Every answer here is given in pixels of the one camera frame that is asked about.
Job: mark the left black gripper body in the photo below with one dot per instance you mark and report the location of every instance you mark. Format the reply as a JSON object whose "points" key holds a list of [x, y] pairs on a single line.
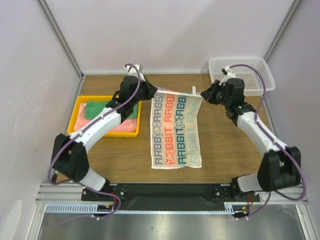
{"points": [[143, 93]]}

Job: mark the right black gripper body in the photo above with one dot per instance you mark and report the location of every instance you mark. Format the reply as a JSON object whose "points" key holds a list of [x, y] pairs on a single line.
{"points": [[211, 92]]}

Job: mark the pink towel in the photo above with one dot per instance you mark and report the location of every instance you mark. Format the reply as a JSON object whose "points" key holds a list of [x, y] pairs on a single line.
{"points": [[129, 125]]}

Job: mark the green towel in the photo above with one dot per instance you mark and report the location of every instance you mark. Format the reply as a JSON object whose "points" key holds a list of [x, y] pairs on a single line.
{"points": [[93, 109]]}

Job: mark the yellow plastic tray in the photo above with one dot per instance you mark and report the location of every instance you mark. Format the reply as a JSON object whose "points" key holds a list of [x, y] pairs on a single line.
{"points": [[101, 98]]}

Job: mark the patterned white cloth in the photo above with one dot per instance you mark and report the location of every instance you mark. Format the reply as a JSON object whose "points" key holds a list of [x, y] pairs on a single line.
{"points": [[174, 135]]}

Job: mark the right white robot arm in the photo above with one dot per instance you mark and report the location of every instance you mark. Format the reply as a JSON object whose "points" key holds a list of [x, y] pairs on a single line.
{"points": [[280, 165]]}

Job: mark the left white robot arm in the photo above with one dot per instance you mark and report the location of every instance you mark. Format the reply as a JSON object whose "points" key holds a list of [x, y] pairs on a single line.
{"points": [[70, 152]]}

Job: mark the white plastic basket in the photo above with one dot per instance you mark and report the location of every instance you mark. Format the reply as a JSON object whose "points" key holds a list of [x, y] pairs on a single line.
{"points": [[253, 85]]}

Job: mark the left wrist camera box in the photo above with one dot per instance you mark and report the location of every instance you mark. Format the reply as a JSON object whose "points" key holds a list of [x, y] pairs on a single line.
{"points": [[134, 70]]}

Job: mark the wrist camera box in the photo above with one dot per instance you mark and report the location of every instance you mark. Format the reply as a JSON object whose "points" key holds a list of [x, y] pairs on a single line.
{"points": [[134, 70], [228, 74]]}

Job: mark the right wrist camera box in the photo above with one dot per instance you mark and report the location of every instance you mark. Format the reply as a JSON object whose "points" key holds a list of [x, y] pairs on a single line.
{"points": [[228, 74]]}

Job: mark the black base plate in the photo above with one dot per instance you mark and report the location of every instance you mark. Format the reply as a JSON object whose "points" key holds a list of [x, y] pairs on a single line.
{"points": [[179, 196]]}

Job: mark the aluminium frame rail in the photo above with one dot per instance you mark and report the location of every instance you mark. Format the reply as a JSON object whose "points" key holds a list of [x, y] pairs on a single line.
{"points": [[72, 192]]}

